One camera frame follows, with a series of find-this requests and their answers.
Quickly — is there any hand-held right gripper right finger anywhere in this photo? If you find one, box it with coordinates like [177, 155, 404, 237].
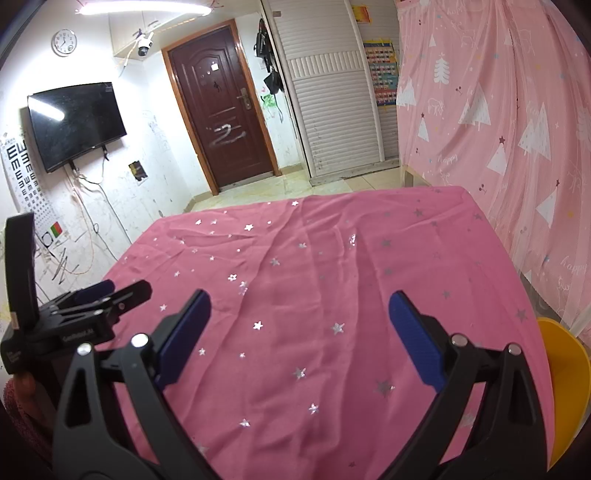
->
[389, 291, 548, 480]

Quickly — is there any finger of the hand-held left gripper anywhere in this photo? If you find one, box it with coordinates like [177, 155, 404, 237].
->
[59, 280, 153, 325]
[41, 280, 116, 319]

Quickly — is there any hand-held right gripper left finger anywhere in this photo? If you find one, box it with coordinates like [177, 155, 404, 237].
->
[52, 290, 218, 480]

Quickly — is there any yellow plastic bin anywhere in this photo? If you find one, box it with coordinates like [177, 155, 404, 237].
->
[536, 318, 591, 472]

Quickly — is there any person's left forearm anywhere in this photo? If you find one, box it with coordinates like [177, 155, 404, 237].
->
[0, 381, 54, 467]

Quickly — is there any person's left hand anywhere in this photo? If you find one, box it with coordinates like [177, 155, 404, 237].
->
[13, 372, 38, 403]

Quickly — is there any eye chart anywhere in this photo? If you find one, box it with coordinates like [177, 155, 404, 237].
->
[0, 134, 65, 287]

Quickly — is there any pink star tablecloth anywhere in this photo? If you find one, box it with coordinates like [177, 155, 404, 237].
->
[95, 185, 555, 480]

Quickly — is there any black flat television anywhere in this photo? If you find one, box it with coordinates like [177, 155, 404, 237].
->
[27, 82, 127, 174]

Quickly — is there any brown door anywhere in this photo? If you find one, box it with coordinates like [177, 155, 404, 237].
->
[161, 19, 280, 197]

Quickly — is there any pink tree print curtain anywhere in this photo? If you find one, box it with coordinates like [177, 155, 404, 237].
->
[394, 0, 591, 333]

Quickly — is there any white louvered wardrobe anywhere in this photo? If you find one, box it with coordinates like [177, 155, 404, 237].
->
[261, 0, 402, 178]

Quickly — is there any black hanging backpack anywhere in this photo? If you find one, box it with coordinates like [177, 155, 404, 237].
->
[255, 18, 273, 70]

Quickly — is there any ceiling tube light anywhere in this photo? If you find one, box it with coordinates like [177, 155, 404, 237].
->
[76, 0, 213, 14]

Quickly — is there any wooden bed frame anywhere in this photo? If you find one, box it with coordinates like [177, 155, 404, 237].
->
[401, 164, 432, 188]

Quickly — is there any green wall decoration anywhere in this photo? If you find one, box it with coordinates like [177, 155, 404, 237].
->
[261, 95, 283, 121]

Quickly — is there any round wall clock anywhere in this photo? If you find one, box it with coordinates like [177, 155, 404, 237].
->
[52, 29, 77, 57]

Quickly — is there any white security camera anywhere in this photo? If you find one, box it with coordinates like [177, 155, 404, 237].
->
[134, 30, 155, 58]

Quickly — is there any colourful grid wall poster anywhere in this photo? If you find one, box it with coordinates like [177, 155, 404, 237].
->
[363, 41, 399, 108]

